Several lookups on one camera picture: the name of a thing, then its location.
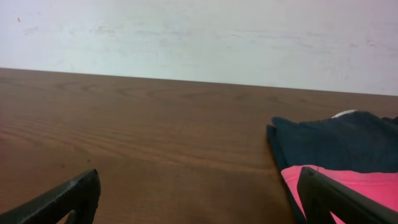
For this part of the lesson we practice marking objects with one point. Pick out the navy and red shirt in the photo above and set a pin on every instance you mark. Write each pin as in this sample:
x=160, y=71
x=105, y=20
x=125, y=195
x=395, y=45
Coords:
x=355, y=148

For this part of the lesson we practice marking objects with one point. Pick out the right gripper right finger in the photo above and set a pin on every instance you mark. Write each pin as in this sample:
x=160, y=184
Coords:
x=323, y=198

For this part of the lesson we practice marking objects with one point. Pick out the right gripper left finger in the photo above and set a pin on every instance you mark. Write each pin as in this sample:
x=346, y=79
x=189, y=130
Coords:
x=77, y=199

